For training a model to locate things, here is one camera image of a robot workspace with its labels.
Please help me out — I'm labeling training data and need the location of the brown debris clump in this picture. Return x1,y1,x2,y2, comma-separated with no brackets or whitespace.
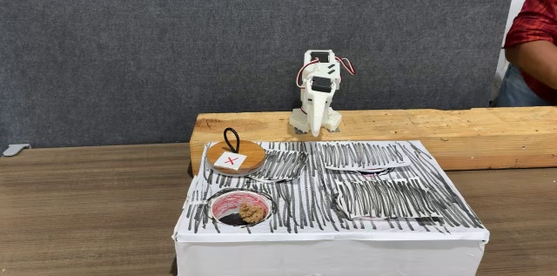
238,202,267,225

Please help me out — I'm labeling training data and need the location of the rounded scribbled paper flap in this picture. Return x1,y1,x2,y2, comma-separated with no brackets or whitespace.
245,148,311,183

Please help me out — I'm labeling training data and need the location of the long scribbled paper flap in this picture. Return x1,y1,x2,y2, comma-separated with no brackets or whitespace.
316,140,413,173

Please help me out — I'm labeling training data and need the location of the round wooden lid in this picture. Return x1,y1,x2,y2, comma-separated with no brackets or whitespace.
205,138,267,176

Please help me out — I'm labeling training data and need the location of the white label red cross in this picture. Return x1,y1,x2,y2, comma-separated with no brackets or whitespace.
213,151,248,172

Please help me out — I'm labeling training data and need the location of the large scribbled paper flap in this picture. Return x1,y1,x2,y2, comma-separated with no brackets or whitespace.
333,176,444,221

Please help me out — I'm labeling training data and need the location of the long wooden beam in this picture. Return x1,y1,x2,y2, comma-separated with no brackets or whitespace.
189,105,557,177

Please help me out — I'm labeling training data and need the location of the white box with black scribbles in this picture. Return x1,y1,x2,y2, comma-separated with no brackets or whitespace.
171,138,491,276

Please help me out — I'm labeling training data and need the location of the person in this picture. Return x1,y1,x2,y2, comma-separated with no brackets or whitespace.
494,0,557,108

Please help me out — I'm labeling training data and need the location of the red and white cable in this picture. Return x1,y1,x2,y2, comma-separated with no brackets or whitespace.
296,57,321,90
333,55,356,77

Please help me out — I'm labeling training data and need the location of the black cord loop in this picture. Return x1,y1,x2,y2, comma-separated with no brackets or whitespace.
223,127,241,154

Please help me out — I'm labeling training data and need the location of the grey plastic bracket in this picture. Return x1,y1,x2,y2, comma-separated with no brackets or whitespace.
2,143,32,158

